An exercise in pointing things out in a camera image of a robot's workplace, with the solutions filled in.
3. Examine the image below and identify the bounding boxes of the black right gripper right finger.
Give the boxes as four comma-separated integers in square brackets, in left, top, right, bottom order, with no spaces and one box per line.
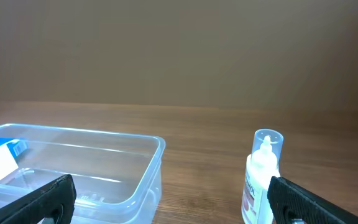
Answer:
[267,177,358,224]

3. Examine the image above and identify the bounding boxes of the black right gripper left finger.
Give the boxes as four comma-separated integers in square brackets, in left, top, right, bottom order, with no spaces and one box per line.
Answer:
[0,174,76,224]

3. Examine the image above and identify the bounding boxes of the blue VapoDrops box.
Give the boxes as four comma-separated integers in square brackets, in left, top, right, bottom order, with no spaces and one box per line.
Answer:
[0,138,28,158]

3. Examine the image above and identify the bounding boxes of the clear plastic container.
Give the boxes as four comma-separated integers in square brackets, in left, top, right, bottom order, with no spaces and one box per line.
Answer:
[0,124,166,223]

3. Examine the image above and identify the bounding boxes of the white dropper bottle clear cap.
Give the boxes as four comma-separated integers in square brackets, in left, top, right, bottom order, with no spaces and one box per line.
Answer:
[241,129,284,224]

